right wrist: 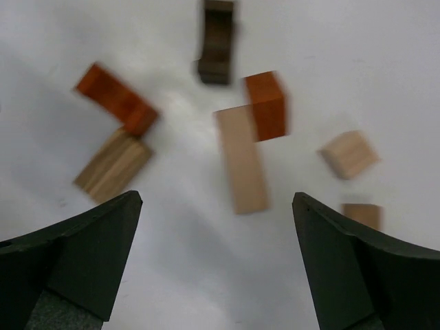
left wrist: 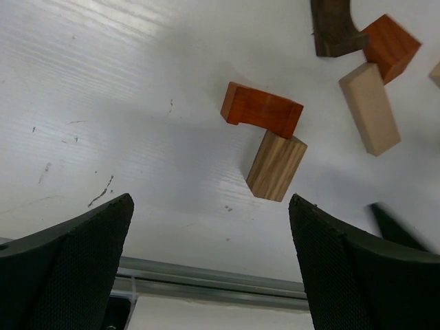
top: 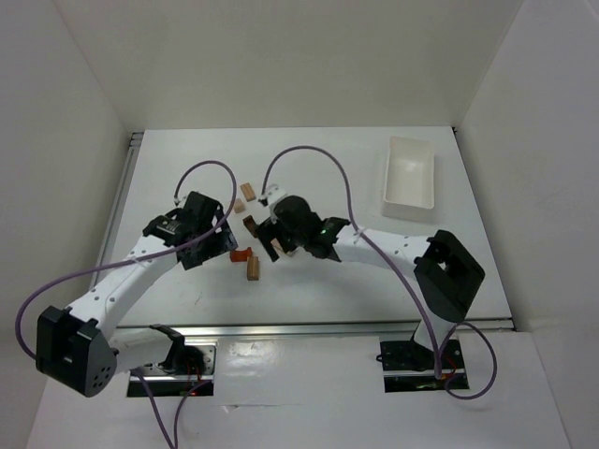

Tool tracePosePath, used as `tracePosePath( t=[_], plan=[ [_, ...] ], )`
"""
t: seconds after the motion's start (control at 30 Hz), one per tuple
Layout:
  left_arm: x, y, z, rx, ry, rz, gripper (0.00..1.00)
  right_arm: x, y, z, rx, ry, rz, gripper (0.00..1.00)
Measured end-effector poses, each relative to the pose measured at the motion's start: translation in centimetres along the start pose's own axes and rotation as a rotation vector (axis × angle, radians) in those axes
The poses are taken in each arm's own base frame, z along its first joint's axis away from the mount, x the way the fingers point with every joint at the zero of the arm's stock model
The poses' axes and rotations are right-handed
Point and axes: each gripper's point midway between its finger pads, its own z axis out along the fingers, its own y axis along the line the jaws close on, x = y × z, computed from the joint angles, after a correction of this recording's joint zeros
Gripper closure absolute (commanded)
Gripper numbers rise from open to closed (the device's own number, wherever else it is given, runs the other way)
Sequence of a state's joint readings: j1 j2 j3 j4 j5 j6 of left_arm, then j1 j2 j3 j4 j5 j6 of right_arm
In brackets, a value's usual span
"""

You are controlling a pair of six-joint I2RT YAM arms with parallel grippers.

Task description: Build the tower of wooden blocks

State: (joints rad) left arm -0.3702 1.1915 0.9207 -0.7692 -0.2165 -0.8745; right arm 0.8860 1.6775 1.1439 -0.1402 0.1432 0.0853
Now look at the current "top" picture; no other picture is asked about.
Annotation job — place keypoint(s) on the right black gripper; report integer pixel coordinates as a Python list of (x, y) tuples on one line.
[(270, 232)]

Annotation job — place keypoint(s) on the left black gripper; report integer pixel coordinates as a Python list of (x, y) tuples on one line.
[(217, 240)]

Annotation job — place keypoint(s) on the long light wood block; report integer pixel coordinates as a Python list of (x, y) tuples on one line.
[(281, 245)]

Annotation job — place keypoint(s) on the orange arch block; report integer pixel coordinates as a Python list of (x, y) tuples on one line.
[(238, 256)]

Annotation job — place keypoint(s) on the striped light wood block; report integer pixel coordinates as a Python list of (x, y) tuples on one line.
[(253, 269)]

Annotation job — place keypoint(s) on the dark brown notched block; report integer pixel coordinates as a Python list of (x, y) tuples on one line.
[(250, 224)]

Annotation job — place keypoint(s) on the white plastic bin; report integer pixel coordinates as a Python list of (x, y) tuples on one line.
[(408, 190)]

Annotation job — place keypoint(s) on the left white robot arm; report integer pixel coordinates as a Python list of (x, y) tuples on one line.
[(77, 346)]

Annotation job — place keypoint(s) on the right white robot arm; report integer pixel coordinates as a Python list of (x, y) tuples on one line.
[(439, 273)]

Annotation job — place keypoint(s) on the small light cube block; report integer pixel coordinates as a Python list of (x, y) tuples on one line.
[(239, 206)]

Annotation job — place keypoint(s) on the light wood block far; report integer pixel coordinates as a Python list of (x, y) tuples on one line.
[(248, 192)]

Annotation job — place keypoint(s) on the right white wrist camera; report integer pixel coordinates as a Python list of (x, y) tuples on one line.
[(272, 195)]

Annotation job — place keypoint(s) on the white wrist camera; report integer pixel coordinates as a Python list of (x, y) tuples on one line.
[(272, 195), (179, 200)]

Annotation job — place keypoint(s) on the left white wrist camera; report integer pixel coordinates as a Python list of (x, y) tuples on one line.
[(179, 200)]

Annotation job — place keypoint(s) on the aluminium left rail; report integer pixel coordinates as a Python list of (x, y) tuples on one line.
[(117, 207)]

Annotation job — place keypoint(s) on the aluminium rail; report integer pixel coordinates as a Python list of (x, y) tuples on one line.
[(271, 331), (117, 207)]

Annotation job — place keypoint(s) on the aluminium front rail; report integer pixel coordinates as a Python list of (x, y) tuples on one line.
[(271, 331)]

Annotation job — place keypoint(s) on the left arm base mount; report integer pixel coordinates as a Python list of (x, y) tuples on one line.
[(196, 371)]

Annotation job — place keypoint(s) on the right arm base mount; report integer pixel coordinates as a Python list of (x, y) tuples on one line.
[(407, 367)]

